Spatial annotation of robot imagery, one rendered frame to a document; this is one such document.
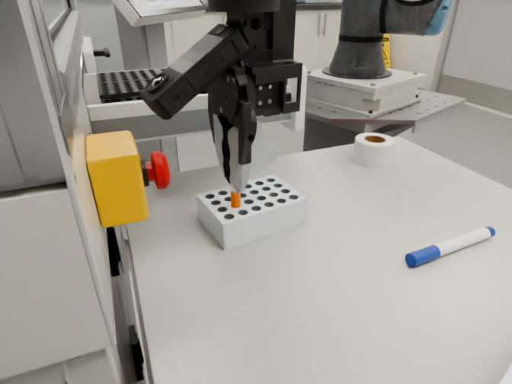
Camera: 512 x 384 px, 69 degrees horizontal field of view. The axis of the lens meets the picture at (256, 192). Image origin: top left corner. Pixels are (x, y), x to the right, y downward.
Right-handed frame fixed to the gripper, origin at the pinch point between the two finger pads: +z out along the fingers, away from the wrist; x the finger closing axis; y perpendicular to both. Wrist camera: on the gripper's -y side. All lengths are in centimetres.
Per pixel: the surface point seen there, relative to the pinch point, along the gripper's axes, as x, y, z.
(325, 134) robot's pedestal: 42, 51, 17
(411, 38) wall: 278, 373, 34
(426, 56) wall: 250, 369, 49
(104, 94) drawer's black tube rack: 24.4, -9.2, -6.3
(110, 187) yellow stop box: -4.3, -14.0, -5.0
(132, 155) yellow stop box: -4.4, -11.7, -7.7
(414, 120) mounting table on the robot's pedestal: 20, 59, 8
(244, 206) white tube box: -0.8, 1.5, 3.5
